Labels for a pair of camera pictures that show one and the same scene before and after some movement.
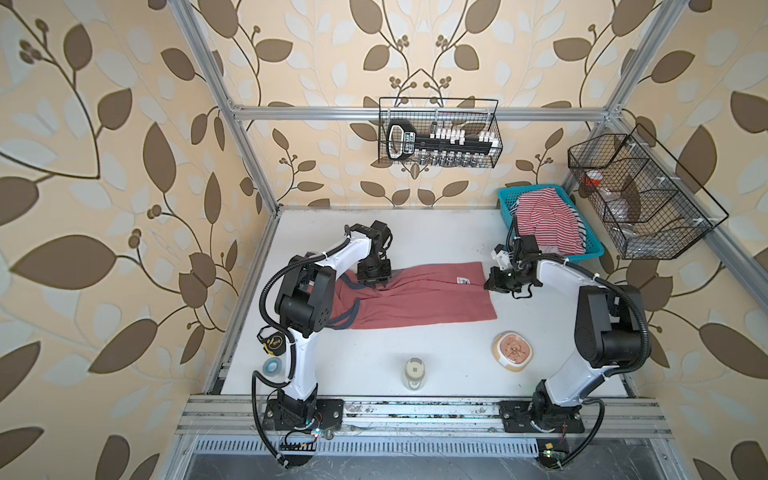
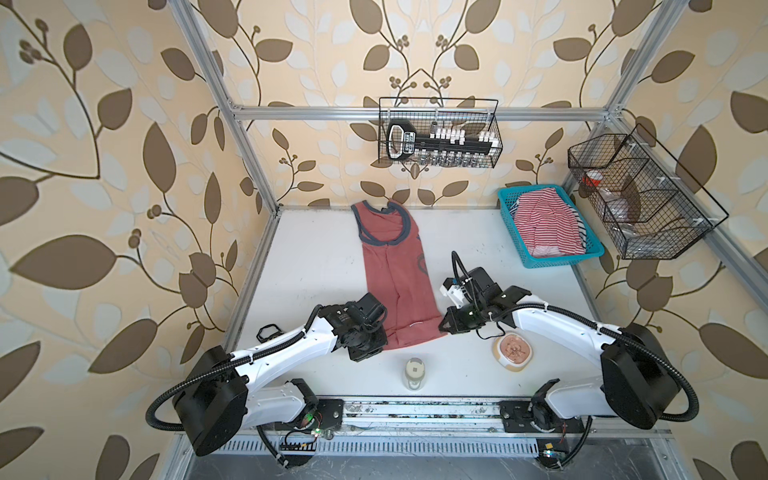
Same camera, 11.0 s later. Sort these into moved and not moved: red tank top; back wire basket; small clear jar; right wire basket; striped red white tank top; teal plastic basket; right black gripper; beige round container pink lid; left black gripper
Moved: left black gripper; red tank top; right black gripper
Not moved: right wire basket; back wire basket; beige round container pink lid; teal plastic basket; striped red white tank top; small clear jar
